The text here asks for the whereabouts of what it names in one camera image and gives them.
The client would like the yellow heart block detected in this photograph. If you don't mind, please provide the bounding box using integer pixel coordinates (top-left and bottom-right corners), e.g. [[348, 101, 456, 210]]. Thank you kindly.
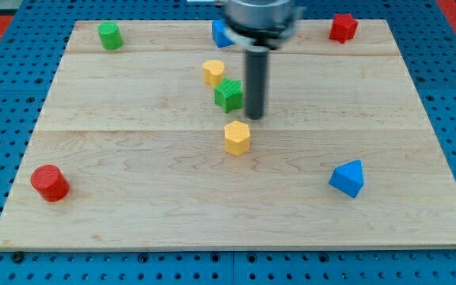
[[202, 59, 225, 88]]

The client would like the blue cube block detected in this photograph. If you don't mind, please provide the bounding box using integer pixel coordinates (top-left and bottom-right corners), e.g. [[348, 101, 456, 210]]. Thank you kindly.
[[211, 19, 234, 48]]

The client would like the yellow hexagon block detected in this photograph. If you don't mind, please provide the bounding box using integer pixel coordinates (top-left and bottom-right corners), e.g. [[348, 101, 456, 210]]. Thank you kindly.
[[224, 120, 251, 156]]

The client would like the red star block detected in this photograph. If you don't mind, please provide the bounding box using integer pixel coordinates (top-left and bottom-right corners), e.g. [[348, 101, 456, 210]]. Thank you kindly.
[[329, 13, 358, 44]]

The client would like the green star block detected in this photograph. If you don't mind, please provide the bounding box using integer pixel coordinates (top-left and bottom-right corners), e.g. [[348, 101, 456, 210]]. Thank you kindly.
[[215, 78, 243, 113]]

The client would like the light wooden board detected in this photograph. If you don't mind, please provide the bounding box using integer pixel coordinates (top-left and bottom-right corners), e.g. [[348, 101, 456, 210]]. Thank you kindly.
[[0, 20, 456, 253]]

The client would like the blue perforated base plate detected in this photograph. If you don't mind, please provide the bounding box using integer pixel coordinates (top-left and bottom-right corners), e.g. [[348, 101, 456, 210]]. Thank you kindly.
[[0, 0, 456, 284]]

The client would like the blue triangle block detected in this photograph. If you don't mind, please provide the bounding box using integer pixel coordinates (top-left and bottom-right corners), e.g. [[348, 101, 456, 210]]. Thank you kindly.
[[329, 159, 364, 198]]

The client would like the green cylinder block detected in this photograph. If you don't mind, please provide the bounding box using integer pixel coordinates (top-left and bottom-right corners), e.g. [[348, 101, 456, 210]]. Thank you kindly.
[[97, 21, 124, 50]]

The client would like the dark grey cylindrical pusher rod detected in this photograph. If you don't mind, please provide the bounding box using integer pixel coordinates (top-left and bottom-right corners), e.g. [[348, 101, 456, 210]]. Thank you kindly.
[[245, 50, 268, 120]]

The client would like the red cylinder block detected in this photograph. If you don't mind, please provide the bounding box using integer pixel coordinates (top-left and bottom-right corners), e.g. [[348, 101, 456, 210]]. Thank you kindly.
[[30, 165, 70, 202]]

